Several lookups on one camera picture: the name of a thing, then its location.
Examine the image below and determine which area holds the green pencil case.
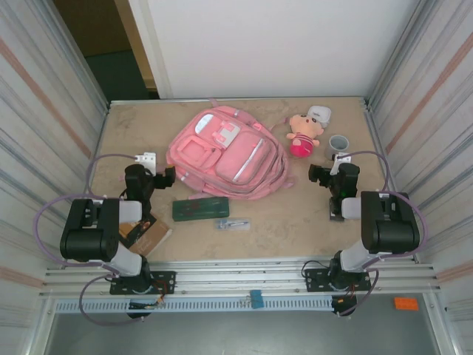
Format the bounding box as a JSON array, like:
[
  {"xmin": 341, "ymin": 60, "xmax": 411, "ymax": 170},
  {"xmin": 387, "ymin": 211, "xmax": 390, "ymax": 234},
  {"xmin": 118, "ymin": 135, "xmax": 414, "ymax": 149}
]
[{"xmin": 171, "ymin": 197, "xmax": 231, "ymax": 224}]

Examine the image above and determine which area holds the brown paperback book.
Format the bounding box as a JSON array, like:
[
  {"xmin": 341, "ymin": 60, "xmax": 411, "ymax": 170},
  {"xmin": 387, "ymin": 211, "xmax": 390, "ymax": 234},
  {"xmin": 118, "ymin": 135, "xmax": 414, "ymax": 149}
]
[{"xmin": 118, "ymin": 212, "xmax": 174, "ymax": 257}]

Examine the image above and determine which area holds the pink backpack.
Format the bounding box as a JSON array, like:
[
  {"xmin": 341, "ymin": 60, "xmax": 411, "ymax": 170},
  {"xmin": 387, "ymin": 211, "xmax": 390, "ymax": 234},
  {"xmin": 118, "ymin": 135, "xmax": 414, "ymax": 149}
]
[{"xmin": 166, "ymin": 98, "xmax": 296, "ymax": 203}]

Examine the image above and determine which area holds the clear pack of pens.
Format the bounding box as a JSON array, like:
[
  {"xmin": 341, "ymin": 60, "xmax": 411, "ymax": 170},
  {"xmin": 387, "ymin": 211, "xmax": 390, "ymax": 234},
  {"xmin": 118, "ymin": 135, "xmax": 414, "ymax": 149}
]
[{"xmin": 214, "ymin": 217, "xmax": 251, "ymax": 232}]

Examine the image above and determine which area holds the small white case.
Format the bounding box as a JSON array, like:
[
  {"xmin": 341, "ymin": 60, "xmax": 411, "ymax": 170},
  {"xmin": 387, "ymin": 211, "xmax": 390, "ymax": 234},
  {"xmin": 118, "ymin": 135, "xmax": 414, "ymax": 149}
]
[{"xmin": 307, "ymin": 105, "xmax": 333, "ymax": 129}]

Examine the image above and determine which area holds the grey cup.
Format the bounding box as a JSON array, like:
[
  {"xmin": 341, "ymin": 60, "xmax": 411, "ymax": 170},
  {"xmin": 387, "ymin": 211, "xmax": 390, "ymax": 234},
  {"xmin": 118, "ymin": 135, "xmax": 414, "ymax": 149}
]
[{"xmin": 324, "ymin": 135, "xmax": 350, "ymax": 160}]

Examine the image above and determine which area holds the plush doll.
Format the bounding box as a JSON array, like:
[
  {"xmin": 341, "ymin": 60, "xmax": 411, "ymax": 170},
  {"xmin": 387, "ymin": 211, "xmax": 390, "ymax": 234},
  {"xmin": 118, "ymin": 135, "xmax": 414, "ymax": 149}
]
[{"xmin": 286, "ymin": 113, "xmax": 330, "ymax": 159}]

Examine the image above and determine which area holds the black power connector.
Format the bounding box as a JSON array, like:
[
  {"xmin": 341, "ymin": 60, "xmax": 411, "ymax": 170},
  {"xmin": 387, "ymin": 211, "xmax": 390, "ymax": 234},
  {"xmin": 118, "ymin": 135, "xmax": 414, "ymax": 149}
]
[
  {"xmin": 128, "ymin": 298, "xmax": 166, "ymax": 311},
  {"xmin": 331, "ymin": 295, "xmax": 358, "ymax": 318}
]

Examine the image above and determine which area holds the orange block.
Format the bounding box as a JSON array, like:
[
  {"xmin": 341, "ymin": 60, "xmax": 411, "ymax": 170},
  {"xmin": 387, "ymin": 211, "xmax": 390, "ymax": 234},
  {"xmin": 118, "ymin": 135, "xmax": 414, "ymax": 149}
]
[{"xmin": 394, "ymin": 297, "xmax": 420, "ymax": 311}]

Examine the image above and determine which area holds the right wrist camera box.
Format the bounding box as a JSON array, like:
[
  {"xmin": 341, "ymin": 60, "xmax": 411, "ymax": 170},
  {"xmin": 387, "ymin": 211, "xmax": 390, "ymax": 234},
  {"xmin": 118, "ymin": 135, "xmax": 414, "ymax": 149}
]
[{"xmin": 330, "ymin": 152, "xmax": 352, "ymax": 175}]

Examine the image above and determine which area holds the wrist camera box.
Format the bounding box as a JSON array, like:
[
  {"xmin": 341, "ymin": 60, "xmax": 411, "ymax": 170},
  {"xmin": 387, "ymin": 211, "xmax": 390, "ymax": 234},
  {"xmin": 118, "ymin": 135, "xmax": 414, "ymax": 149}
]
[
  {"xmin": 134, "ymin": 152, "xmax": 159, "ymax": 172},
  {"xmin": 330, "ymin": 152, "xmax": 352, "ymax": 175}
]

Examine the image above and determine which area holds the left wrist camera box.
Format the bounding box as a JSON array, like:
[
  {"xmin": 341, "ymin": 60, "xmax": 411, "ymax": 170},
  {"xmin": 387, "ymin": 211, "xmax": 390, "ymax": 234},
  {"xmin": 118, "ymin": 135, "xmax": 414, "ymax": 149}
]
[{"xmin": 134, "ymin": 152, "xmax": 159, "ymax": 172}]

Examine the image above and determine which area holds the aluminium table end rail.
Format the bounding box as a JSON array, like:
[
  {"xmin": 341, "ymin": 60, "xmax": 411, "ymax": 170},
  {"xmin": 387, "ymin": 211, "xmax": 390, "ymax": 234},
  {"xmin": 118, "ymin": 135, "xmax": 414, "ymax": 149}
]
[{"xmin": 109, "ymin": 96, "xmax": 370, "ymax": 105}]

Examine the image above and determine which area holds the white door frame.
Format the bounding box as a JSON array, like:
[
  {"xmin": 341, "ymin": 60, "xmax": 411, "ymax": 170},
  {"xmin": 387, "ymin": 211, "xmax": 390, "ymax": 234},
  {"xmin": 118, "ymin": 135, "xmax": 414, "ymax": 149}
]
[{"xmin": 114, "ymin": 0, "xmax": 174, "ymax": 100}]

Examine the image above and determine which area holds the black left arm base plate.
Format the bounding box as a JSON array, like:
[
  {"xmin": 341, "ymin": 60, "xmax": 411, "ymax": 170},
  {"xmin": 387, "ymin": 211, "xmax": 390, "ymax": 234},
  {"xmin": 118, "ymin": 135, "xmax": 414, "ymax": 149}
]
[{"xmin": 109, "ymin": 271, "xmax": 177, "ymax": 296}]

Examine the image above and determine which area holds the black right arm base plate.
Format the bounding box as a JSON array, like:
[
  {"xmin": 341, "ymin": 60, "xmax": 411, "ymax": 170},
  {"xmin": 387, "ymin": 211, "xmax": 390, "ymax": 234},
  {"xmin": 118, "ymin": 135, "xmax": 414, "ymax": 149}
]
[{"xmin": 302, "ymin": 268, "xmax": 372, "ymax": 293}]

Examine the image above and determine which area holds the aluminium mounting rail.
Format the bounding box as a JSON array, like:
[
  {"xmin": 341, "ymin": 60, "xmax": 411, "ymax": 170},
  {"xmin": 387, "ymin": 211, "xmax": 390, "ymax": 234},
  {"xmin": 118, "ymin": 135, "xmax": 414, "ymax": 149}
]
[{"xmin": 38, "ymin": 258, "xmax": 443, "ymax": 297}]

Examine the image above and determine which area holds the white slotted cable tray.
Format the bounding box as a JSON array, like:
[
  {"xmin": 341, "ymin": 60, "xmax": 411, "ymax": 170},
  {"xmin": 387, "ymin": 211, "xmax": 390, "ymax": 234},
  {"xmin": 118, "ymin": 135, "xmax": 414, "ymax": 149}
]
[{"xmin": 54, "ymin": 297, "xmax": 333, "ymax": 312}]

